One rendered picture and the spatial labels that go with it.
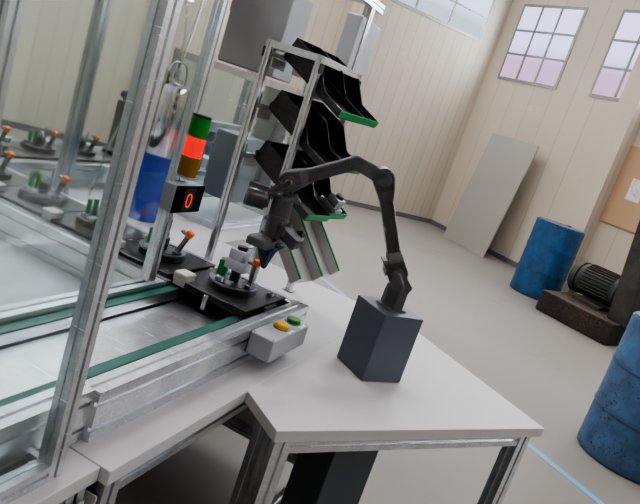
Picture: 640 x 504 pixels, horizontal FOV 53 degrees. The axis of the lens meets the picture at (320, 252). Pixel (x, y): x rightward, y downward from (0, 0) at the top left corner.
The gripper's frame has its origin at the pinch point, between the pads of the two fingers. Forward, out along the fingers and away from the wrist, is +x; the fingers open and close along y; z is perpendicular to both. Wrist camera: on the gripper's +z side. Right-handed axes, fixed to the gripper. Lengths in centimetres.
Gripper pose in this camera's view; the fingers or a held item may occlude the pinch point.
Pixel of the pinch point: (266, 256)
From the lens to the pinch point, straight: 177.7
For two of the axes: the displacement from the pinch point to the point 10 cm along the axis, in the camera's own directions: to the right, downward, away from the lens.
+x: -3.0, 9.3, 2.2
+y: 3.9, -0.9, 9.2
